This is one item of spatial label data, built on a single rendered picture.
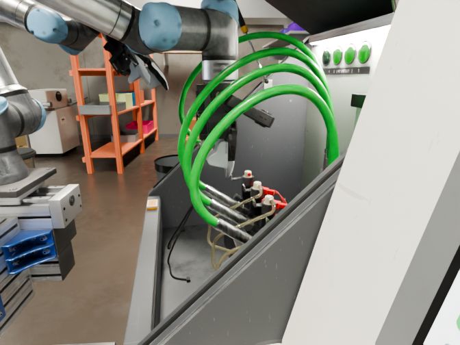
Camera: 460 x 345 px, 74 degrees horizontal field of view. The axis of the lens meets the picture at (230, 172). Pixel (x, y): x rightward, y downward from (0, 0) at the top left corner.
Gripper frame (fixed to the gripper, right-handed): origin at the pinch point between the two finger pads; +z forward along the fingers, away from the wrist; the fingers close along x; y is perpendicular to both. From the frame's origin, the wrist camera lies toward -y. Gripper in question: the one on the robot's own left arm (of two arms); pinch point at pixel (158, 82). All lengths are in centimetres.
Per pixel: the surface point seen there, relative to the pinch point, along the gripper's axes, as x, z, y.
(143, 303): 27, 46, 15
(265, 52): 13.5, 21.4, -26.6
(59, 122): -282, -277, 306
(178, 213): -19.2, 27.0, 29.7
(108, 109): -237, -188, 181
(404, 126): 37, 47, -33
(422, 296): 43, 57, -26
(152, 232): 6.6, 32.4, 21.9
